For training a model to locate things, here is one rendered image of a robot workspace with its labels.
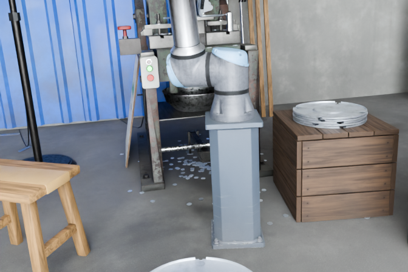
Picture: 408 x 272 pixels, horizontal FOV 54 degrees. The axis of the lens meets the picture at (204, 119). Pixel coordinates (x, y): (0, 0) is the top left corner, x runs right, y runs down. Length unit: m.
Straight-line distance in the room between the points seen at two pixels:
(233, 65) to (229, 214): 0.50
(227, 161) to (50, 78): 2.19
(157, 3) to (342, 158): 1.28
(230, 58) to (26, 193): 0.72
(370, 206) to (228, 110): 0.71
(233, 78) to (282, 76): 2.24
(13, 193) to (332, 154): 1.07
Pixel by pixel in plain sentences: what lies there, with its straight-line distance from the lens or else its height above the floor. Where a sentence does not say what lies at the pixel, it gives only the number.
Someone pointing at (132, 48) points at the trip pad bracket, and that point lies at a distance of 1.83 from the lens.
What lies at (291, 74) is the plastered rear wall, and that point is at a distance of 3.54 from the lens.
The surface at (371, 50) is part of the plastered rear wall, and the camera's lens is 3.86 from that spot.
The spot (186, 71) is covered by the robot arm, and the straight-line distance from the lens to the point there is 1.31.
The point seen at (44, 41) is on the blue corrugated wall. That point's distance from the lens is 3.27.
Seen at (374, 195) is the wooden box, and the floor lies 0.09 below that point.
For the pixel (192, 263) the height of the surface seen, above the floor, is 0.24.
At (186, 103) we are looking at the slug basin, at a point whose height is 0.37.
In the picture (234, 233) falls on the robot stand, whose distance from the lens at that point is 1.45.
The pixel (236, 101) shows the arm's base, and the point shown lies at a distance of 1.30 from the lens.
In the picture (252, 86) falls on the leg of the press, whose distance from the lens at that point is 1.89.
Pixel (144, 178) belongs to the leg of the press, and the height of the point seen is 0.03.
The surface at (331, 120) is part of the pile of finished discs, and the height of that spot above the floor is 0.38.
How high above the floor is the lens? 0.79
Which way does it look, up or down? 15 degrees down
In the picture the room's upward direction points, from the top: 3 degrees counter-clockwise
